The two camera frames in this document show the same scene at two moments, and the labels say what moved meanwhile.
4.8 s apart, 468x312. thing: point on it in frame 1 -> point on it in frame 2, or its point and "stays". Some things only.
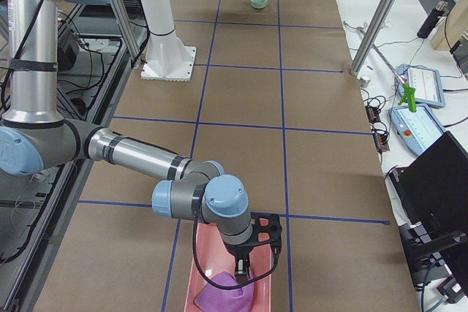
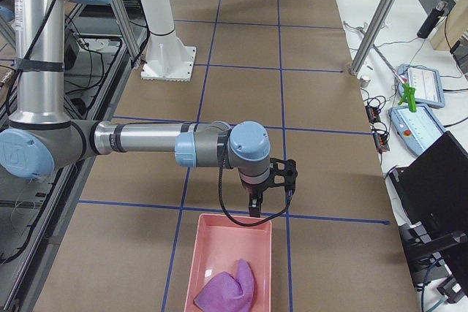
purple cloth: (238, 299) stays
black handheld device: (429, 24) stays
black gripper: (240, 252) -> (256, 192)
